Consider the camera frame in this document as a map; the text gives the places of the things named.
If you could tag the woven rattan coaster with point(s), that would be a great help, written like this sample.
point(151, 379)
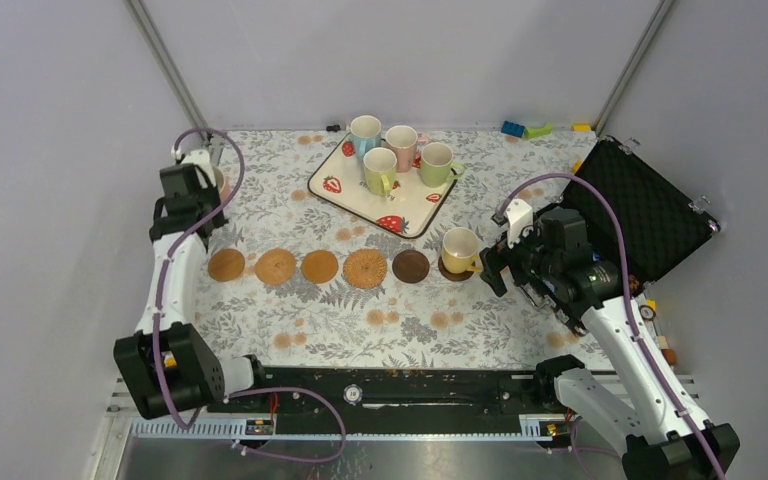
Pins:
point(365, 268)

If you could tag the pink mug back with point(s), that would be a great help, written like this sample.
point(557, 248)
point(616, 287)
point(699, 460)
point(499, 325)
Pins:
point(404, 142)

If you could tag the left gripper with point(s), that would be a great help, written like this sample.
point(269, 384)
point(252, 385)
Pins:
point(212, 191)

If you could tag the black poker chip case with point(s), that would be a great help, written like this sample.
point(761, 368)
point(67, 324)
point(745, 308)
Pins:
point(635, 218)

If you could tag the green mug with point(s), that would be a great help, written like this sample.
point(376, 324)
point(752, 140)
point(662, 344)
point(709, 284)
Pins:
point(437, 165)

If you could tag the green toy brick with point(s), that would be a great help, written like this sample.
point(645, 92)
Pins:
point(537, 132)

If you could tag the blue toy brick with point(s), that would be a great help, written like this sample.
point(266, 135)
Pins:
point(513, 129)

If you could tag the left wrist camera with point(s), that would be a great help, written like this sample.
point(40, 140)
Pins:
point(201, 160)

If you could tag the tan woven coaster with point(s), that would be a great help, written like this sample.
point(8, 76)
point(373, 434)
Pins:
point(276, 266)

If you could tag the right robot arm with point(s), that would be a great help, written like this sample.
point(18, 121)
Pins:
point(661, 432)

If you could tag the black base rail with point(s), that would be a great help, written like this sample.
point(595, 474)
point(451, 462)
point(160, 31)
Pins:
point(409, 402)

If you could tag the small dark wooden coaster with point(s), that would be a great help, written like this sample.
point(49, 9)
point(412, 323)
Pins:
point(410, 266)

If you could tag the blue mug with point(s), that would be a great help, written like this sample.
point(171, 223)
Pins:
point(365, 134)

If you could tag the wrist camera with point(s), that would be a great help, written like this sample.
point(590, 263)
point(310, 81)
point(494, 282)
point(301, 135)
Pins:
point(517, 215)
point(201, 160)

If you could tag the floral tablecloth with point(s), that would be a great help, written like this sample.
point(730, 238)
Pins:
point(433, 323)

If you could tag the yellow-green mug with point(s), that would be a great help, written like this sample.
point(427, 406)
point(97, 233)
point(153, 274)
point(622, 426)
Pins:
point(379, 166)

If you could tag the yellow mug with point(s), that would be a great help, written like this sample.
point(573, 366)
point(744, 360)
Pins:
point(460, 250)

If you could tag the pink mug front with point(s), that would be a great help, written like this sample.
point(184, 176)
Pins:
point(222, 185)

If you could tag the white poker chip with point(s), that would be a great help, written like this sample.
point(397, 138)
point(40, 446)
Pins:
point(352, 394)

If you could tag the dark wooden coaster under mug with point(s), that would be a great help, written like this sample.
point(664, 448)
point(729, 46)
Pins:
point(455, 277)

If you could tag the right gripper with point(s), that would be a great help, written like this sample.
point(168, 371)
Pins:
point(495, 259)

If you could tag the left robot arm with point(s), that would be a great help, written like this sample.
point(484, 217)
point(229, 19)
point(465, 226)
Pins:
point(166, 365)

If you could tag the pink mug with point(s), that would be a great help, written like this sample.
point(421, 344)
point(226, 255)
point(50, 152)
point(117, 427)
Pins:
point(222, 185)
point(404, 142)

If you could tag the leftmost light wooden coaster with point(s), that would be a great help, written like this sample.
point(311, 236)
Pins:
point(226, 265)

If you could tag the light bamboo coaster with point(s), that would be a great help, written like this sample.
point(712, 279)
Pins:
point(319, 266)

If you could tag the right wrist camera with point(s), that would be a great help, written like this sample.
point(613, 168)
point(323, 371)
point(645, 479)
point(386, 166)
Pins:
point(517, 215)

